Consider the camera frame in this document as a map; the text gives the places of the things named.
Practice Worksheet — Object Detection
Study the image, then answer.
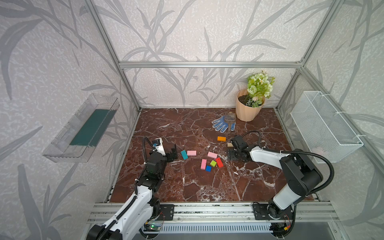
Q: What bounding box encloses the green artificial plant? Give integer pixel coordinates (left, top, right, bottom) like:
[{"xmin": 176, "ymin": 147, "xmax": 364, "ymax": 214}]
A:
[{"xmin": 242, "ymin": 71, "xmax": 275, "ymax": 108}]

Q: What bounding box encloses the teal block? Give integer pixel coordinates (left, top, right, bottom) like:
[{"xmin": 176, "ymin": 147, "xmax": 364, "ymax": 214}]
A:
[{"xmin": 181, "ymin": 150, "xmax": 188, "ymax": 160}]

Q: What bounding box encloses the pink block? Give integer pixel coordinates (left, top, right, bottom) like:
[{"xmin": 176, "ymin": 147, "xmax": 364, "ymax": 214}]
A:
[
  {"xmin": 201, "ymin": 159, "xmax": 207, "ymax": 170},
  {"xmin": 187, "ymin": 150, "xmax": 197, "ymax": 157},
  {"xmin": 207, "ymin": 152, "xmax": 218, "ymax": 159}
]

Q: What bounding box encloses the clear plastic tray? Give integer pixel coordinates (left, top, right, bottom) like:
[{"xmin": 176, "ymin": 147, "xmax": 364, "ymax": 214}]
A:
[{"xmin": 43, "ymin": 94, "xmax": 120, "ymax": 163}]

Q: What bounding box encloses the green block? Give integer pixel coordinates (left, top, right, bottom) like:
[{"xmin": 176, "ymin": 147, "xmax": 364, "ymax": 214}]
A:
[{"xmin": 210, "ymin": 160, "xmax": 217, "ymax": 167}]

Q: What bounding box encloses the blue dotted work glove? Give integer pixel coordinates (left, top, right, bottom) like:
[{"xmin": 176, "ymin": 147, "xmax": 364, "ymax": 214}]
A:
[{"xmin": 212, "ymin": 115, "xmax": 230, "ymax": 133}]

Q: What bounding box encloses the green circuit board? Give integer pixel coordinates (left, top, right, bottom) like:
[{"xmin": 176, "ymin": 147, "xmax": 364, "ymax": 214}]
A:
[{"xmin": 144, "ymin": 223, "xmax": 162, "ymax": 232}]

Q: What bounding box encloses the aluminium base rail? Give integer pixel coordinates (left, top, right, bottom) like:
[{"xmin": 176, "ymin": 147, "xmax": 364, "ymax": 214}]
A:
[{"xmin": 86, "ymin": 201, "xmax": 341, "ymax": 224}]

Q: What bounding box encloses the white wire basket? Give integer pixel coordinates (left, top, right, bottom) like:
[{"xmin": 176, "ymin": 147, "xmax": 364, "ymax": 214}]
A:
[{"xmin": 291, "ymin": 91, "xmax": 364, "ymax": 163}]

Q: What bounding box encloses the red block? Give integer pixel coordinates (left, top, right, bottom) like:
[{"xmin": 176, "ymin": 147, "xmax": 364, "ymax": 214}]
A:
[{"xmin": 215, "ymin": 158, "xmax": 224, "ymax": 168}]

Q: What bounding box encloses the pink block lower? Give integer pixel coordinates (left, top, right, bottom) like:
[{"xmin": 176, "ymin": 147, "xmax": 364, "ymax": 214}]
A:
[{"xmin": 201, "ymin": 159, "xmax": 207, "ymax": 170}]

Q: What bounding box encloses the pink block middle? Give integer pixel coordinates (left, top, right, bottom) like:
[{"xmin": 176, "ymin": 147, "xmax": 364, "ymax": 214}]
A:
[{"xmin": 207, "ymin": 152, "xmax": 218, "ymax": 159}]

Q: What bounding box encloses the beige flower pot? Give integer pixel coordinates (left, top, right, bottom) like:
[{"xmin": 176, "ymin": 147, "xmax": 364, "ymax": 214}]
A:
[{"xmin": 236, "ymin": 89, "xmax": 266, "ymax": 122}]

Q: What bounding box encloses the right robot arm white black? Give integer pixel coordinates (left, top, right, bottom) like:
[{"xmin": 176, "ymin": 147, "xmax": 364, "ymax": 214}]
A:
[{"xmin": 228, "ymin": 131, "xmax": 335, "ymax": 220}]

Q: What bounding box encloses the orange block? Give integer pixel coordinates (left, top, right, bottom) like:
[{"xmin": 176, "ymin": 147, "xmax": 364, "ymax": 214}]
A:
[{"xmin": 217, "ymin": 137, "xmax": 227, "ymax": 142}]

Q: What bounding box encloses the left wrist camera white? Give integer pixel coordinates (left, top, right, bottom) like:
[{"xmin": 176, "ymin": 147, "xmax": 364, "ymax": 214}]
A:
[{"xmin": 152, "ymin": 138, "xmax": 166, "ymax": 156}]

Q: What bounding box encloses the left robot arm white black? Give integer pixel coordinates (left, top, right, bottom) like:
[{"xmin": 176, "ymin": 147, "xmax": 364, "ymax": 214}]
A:
[{"xmin": 86, "ymin": 137, "xmax": 178, "ymax": 240}]

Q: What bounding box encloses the pink block left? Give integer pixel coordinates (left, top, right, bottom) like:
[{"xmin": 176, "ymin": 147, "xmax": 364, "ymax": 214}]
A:
[{"xmin": 187, "ymin": 150, "xmax": 197, "ymax": 157}]

